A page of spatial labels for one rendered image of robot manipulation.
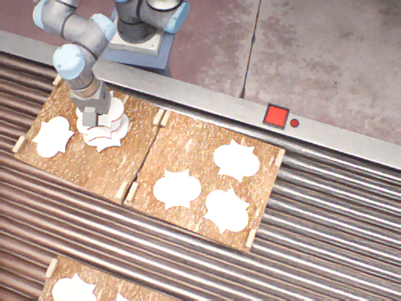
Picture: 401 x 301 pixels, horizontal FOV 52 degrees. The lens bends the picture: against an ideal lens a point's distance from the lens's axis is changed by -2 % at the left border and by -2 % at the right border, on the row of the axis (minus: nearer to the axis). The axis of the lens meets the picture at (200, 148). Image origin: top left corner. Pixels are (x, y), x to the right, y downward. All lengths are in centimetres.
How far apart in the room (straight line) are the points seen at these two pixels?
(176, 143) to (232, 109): 23
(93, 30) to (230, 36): 167
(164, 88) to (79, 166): 40
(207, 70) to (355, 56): 91
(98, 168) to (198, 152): 33
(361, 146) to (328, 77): 121
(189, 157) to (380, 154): 63
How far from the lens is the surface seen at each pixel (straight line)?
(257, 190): 133
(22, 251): 144
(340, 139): 145
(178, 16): 139
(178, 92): 147
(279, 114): 143
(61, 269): 137
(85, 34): 112
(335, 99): 256
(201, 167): 134
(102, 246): 136
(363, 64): 273
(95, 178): 139
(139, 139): 140
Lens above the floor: 222
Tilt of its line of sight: 70 degrees down
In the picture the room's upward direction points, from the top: 8 degrees counter-clockwise
